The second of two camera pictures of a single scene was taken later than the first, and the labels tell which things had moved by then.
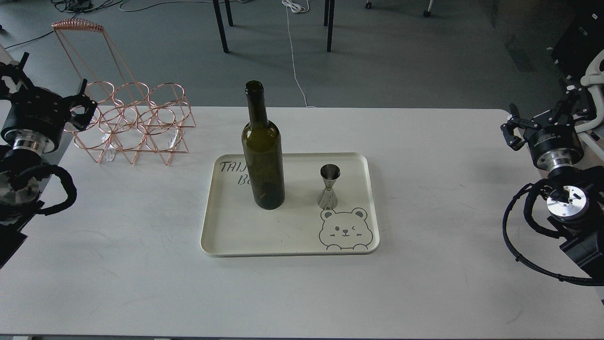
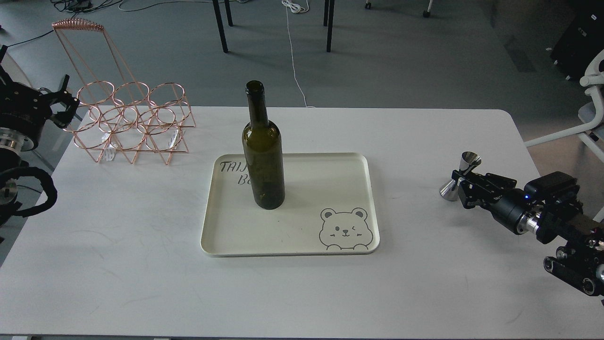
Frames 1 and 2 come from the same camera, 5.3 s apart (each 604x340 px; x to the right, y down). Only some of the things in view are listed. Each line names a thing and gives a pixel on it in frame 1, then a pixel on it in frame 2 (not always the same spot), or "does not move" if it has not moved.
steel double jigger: [329, 173] -> [450, 191]
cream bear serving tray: [299, 227] does not move
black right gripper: [553, 140] -> [508, 208]
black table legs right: [328, 21] does not move
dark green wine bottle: [262, 152] does not move
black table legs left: [218, 13] does not move
